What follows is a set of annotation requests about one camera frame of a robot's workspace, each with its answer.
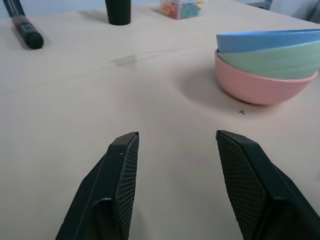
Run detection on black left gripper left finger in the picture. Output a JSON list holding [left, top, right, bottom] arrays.
[[55, 131, 140, 240]]

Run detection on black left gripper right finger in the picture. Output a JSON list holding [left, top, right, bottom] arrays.
[[215, 129, 320, 240]]

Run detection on pink bowl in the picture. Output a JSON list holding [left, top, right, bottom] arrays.
[[214, 48, 319, 106]]

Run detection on green bowl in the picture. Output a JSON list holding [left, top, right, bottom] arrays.
[[216, 39, 320, 80]]

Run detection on blue bowl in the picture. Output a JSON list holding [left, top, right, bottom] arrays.
[[216, 29, 320, 54]]

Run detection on black cylindrical cup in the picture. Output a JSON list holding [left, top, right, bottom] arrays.
[[105, 0, 132, 26]]

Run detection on clear box of colourful pieces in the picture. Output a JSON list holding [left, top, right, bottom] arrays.
[[159, 0, 206, 21]]

